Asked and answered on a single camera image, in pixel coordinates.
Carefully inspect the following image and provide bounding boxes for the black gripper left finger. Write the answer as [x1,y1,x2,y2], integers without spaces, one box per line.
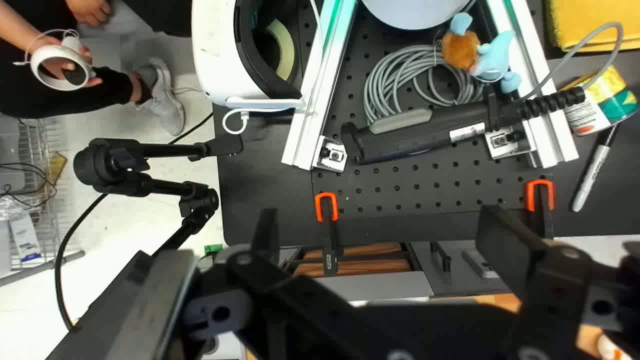
[223,207,355,337]

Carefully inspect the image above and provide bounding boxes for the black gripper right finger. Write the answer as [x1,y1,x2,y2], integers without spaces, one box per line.
[474,204,630,360]

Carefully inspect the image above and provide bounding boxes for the white VR controller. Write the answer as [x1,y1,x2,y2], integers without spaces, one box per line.
[13,27,96,95]

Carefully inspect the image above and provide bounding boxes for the bare hand gripping controller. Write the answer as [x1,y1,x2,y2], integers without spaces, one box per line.
[26,33,105,90]

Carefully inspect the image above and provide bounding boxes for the bare empty hand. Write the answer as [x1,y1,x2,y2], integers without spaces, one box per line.
[64,0,115,28]

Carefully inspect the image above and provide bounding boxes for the orange black clamp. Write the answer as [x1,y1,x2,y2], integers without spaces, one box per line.
[312,191,345,270]
[522,179,558,238]

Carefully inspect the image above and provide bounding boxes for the brown wooden slats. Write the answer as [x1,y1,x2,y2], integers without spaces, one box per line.
[290,240,413,281]

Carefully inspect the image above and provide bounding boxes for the silver marker pen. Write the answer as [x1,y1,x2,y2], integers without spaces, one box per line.
[570,123,621,217]

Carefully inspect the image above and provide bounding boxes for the green yellow box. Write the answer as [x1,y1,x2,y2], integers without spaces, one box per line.
[559,64,640,138]

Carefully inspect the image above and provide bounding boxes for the grey white sneaker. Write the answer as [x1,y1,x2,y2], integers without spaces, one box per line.
[134,57,190,138]

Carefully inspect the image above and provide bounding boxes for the light blue orange plush toy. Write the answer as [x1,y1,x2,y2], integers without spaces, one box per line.
[439,10,523,97]

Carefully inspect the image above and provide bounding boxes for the white VR headset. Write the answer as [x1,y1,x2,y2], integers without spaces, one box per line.
[190,0,315,112]

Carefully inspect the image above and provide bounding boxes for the yellow cloth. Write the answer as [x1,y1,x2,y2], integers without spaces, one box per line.
[543,0,640,54]

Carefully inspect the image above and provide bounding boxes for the white round plate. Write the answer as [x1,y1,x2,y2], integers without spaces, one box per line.
[358,0,472,33]

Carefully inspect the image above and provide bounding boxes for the white tag bracket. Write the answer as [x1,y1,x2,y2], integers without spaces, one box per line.
[483,127,530,163]
[310,134,349,175]

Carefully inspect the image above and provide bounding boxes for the white headset cable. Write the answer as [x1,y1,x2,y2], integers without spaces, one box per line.
[220,97,310,136]

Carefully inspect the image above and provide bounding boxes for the aluminium extrusion rail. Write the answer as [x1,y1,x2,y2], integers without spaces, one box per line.
[483,0,581,170]
[280,0,363,175]

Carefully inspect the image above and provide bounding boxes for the black handle tool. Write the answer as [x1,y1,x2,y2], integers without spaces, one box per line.
[339,84,589,168]

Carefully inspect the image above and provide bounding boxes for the grey metal mount bar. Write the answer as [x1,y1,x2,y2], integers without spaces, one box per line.
[45,248,200,360]

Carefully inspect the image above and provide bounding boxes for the black camera tripod arm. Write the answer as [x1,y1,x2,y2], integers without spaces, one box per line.
[69,134,246,256]

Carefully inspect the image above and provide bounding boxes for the grey coiled cable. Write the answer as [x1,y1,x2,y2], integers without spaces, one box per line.
[362,42,489,127]

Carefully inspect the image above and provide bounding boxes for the thin black cable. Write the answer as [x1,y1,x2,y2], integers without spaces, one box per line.
[51,191,109,334]

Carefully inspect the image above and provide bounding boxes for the grey curved cable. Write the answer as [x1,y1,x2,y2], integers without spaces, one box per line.
[522,21,626,104]

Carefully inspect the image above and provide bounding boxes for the wire rack with papers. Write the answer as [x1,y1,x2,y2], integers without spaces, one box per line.
[0,111,85,287]

